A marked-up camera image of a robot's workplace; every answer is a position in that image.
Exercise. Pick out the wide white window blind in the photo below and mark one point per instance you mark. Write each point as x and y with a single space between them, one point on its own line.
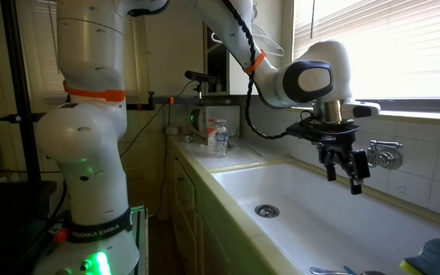
413 51

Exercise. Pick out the black clamp bar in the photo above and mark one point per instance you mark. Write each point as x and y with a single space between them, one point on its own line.
153 102

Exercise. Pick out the small orange-capped bottle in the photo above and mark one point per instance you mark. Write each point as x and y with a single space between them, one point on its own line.
211 134

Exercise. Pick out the narrow white window blind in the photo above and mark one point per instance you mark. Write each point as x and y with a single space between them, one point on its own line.
39 51

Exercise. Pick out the black camera on mount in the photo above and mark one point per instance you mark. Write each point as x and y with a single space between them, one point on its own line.
199 77

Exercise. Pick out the clear water bottle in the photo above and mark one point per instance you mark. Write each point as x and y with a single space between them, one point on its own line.
222 140

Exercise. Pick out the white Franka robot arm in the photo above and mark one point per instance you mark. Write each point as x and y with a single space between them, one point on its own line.
84 154

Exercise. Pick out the black equipment case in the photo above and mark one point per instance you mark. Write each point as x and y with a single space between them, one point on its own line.
6 219

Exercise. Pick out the blue plastic utensil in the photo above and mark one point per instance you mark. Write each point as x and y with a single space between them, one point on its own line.
350 270

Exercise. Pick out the metal sink drain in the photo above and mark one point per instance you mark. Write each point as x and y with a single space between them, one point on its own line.
268 212

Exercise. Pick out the aluminium robot mounting platform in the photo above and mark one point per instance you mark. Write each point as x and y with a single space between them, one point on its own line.
141 239

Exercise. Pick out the white sink basin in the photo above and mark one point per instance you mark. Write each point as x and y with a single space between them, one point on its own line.
306 235

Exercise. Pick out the blue and yellow sponge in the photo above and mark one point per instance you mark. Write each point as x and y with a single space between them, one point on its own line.
436 261

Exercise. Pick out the cream base cabinets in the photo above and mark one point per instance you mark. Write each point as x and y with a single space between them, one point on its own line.
190 204

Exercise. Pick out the white device with green light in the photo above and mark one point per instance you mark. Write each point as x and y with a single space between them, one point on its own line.
202 120

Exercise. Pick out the black stand pole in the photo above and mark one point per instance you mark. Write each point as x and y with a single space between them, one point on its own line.
19 77

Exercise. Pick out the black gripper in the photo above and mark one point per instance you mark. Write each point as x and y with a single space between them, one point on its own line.
336 154

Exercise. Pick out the chrome wall faucet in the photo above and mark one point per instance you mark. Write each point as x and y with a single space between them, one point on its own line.
388 155

